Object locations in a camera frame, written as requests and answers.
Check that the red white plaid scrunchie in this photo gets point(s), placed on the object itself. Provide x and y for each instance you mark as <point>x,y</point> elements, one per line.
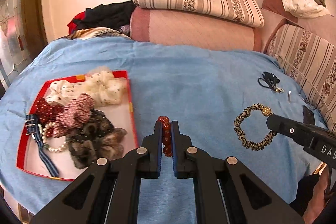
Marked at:
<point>76,113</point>

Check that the patterned beige fabric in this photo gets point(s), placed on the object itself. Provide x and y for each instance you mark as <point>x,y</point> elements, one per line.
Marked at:
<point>98,32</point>

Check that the blue bed blanket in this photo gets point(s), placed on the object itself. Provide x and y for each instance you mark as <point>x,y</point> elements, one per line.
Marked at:
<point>204,91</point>

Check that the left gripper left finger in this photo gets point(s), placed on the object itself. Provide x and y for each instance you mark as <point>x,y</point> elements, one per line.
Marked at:
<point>107,191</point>

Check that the pile of dark clothes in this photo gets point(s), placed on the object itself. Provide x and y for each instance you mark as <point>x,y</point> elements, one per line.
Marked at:
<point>113,16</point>

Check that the red cardboard box lid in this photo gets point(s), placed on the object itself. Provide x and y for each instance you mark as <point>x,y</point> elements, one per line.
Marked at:
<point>120,115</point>

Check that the pink bolster cushion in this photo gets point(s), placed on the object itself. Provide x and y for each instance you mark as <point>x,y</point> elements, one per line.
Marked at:
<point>171,28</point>

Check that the white cherry print scrunchie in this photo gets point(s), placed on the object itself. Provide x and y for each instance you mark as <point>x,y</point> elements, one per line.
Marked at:
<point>62,92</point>

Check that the grey brown velvet scrunchie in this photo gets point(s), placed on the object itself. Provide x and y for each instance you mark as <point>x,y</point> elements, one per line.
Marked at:
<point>97,138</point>

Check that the glass panel door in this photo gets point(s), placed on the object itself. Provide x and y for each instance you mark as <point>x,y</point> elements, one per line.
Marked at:
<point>22,36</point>

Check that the white crumpled garment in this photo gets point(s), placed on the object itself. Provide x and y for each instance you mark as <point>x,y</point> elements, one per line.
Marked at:
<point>305,9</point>

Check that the black hair claw clip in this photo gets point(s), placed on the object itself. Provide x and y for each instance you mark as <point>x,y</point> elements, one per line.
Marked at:
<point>271,79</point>

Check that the black cord hair loop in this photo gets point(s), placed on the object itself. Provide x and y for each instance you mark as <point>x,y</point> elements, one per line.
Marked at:
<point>265,83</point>

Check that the blue striped watch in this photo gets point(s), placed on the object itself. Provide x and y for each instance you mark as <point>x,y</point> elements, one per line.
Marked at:
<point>34,129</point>

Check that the silver hair clip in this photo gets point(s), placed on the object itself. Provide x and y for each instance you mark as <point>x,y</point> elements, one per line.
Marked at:
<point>289,97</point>

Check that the striped floral side cushion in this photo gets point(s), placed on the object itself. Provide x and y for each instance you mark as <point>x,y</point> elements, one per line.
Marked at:
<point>310,61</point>

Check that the black smartphone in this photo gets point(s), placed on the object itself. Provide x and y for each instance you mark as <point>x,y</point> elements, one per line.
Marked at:
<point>308,116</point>

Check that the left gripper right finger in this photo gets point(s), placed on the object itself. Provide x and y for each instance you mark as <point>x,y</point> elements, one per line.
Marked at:
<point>225,190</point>

